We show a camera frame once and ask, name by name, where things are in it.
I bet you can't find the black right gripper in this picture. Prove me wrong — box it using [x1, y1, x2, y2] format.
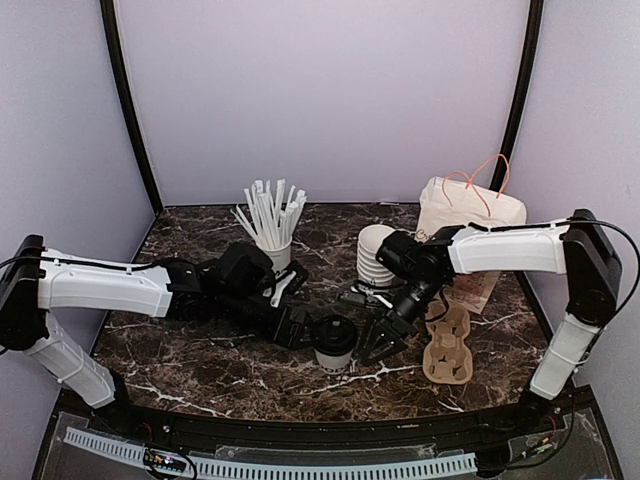
[357, 273, 446, 366]

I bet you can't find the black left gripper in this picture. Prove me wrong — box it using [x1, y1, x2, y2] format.
[216, 289, 324, 352]

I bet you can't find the single black cup lid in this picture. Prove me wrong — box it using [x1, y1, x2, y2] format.
[311, 314, 358, 356]

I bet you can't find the stack of white paper cups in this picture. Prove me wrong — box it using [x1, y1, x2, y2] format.
[356, 224, 401, 288]

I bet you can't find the printed paper takeout bag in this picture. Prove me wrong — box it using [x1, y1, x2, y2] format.
[415, 171, 527, 314]

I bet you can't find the single white paper cup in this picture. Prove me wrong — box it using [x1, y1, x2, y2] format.
[314, 346, 354, 375]

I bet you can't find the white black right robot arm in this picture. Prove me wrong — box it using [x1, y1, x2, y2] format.
[342, 272, 639, 413]

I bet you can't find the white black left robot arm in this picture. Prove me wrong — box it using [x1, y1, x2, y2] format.
[1, 235, 311, 436]

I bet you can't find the brown cardboard cup carrier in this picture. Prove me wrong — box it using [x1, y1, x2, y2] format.
[423, 301, 473, 385]

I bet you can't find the white cup holding straws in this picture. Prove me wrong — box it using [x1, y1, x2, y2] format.
[256, 238, 292, 272]

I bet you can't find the bundle of wrapped white straws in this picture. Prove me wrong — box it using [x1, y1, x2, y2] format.
[231, 179, 308, 251]

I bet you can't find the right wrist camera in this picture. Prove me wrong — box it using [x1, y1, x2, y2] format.
[375, 230, 419, 280]

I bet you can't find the grey slotted cable duct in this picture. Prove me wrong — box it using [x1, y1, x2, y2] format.
[63, 427, 477, 479]

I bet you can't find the black front table rail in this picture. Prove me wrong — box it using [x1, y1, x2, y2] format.
[92, 372, 591, 451]

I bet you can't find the black left corner post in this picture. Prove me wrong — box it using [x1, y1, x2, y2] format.
[99, 0, 164, 216]

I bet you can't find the black corner post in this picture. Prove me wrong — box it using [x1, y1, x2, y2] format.
[489, 0, 544, 191]
[99, 0, 164, 216]

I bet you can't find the black right corner post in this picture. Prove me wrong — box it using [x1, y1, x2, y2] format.
[489, 0, 544, 191]

